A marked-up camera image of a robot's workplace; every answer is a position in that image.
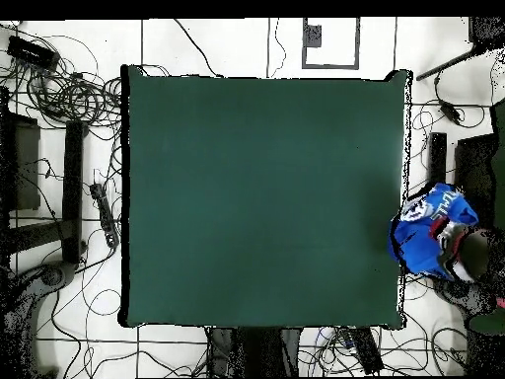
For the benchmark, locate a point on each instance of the blue printed t-shirt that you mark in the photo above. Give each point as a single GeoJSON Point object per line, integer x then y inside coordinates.
{"type": "Point", "coordinates": [418, 244]}

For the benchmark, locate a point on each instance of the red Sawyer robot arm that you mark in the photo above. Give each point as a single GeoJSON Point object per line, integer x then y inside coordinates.
{"type": "Point", "coordinates": [475, 252]}

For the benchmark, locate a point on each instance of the dark flat panel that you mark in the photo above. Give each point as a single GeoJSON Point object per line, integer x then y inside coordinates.
{"type": "Point", "coordinates": [25, 166]}
{"type": "Point", "coordinates": [475, 169]}

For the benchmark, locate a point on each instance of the dark stand base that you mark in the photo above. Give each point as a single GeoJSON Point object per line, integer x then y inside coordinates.
{"type": "Point", "coordinates": [51, 274]}
{"type": "Point", "coordinates": [461, 296]}

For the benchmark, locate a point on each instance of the black upright bar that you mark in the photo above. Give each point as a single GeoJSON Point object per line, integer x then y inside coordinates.
{"type": "Point", "coordinates": [438, 158]}
{"type": "Point", "coordinates": [73, 189]}

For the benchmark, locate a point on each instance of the green cloth of neighbouring table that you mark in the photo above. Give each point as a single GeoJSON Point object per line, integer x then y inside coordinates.
{"type": "Point", "coordinates": [500, 158]}

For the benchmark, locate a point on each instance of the black power adapter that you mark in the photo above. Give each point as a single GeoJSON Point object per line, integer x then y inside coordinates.
{"type": "Point", "coordinates": [450, 111]}

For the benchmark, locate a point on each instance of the black power strip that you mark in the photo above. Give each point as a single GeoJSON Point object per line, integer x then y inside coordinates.
{"type": "Point", "coordinates": [105, 215]}
{"type": "Point", "coordinates": [367, 351]}

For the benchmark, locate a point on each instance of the dark green table cloth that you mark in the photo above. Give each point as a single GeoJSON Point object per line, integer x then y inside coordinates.
{"type": "Point", "coordinates": [256, 197]}

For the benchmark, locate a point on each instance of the black tripod stand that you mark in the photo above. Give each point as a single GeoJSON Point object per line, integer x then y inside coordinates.
{"type": "Point", "coordinates": [487, 31]}

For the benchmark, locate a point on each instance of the black electronics box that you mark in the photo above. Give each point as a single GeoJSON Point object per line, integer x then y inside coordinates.
{"type": "Point", "coordinates": [33, 52]}

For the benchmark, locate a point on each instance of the grey square floor frame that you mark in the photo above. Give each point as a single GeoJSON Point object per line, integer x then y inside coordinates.
{"type": "Point", "coordinates": [330, 66]}

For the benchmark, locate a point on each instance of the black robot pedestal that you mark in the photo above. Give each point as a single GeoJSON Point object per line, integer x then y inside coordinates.
{"type": "Point", "coordinates": [260, 351]}

